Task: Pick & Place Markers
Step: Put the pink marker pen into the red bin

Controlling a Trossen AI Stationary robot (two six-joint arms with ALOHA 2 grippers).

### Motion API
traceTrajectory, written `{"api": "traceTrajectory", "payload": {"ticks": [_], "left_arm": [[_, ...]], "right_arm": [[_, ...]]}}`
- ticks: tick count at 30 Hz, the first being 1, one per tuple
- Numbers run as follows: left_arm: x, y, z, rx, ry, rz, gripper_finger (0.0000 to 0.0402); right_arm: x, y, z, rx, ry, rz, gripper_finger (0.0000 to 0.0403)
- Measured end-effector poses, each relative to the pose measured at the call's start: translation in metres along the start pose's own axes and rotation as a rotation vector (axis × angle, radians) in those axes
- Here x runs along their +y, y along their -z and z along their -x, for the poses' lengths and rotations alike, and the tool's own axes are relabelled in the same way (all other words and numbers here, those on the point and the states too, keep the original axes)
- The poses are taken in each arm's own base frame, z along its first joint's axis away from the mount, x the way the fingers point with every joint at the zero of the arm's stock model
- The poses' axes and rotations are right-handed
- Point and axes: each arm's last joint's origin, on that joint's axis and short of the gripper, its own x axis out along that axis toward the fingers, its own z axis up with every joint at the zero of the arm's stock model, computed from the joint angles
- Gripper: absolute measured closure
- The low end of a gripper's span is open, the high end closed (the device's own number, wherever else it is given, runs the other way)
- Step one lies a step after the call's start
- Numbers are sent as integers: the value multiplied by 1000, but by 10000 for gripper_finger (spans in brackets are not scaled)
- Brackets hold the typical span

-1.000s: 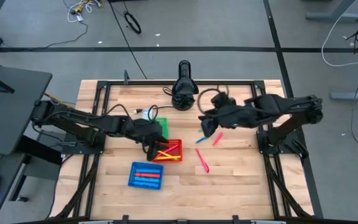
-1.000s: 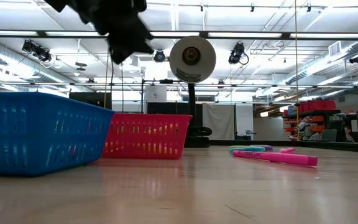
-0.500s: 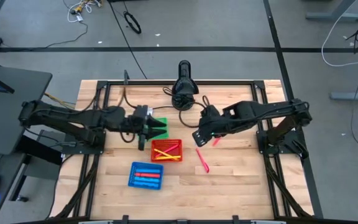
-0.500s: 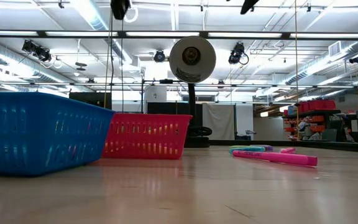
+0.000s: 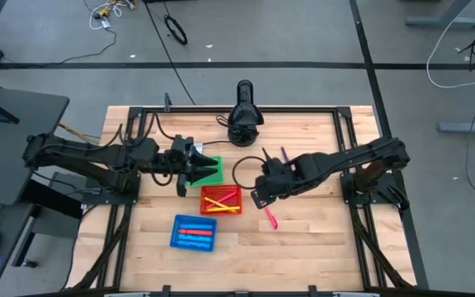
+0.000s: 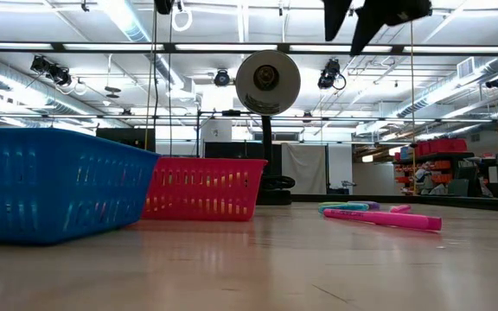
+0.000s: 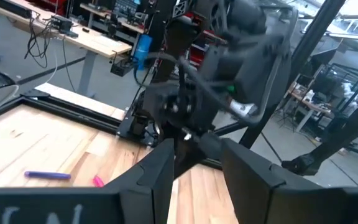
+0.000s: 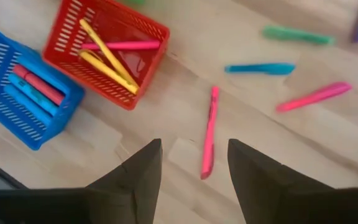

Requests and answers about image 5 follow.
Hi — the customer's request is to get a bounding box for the white floor cable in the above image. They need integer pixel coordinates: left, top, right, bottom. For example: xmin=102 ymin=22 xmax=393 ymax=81
xmin=426 ymin=0 xmax=475 ymax=90

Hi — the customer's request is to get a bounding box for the coiled black floor cable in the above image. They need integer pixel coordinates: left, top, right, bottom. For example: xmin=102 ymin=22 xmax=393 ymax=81
xmin=163 ymin=15 xmax=189 ymax=45

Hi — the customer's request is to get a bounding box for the grey desk foot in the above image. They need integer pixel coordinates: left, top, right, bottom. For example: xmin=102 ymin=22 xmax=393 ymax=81
xmin=437 ymin=111 xmax=475 ymax=135
xmin=405 ymin=0 xmax=475 ymax=29

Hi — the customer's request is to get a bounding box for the green plastic basket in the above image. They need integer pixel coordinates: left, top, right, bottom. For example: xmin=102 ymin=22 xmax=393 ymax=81
xmin=186 ymin=155 xmax=225 ymax=189

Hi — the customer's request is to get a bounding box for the red plastic basket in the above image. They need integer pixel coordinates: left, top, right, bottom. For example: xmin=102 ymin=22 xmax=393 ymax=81
xmin=200 ymin=184 xmax=243 ymax=216

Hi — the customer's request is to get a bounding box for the white and yellow cable bundle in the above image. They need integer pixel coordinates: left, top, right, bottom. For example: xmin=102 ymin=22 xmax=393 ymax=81
xmin=82 ymin=0 xmax=138 ymax=31

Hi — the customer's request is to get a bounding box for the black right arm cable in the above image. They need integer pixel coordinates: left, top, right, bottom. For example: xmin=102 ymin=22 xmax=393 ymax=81
xmin=232 ymin=155 xmax=268 ymax=191

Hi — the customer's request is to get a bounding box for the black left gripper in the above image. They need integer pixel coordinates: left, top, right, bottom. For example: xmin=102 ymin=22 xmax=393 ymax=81
xmin=163 ymin=134 xmax=220 ymax=198

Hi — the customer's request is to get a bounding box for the blue plastic basket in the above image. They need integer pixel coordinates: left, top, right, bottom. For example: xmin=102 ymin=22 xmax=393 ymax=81
xmin=169 ymin=214 xmax=219 ymax=252

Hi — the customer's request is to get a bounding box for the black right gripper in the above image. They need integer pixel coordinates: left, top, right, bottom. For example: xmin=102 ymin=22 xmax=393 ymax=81
xmin=250 ymin=147 xmax=303 ymax=210

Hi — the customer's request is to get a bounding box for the yellow BIC highlighter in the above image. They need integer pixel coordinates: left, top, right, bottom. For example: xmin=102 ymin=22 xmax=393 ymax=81
xmin=203 ymin=196 xmax=241 ymax=212

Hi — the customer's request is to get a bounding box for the pink clip-cap highlighter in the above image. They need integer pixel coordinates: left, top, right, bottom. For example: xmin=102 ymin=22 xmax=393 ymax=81
xmin=263 ymin=205 xmax=280 ymax=231
xmin=205 ymin=191 xmax=239 ymax=209

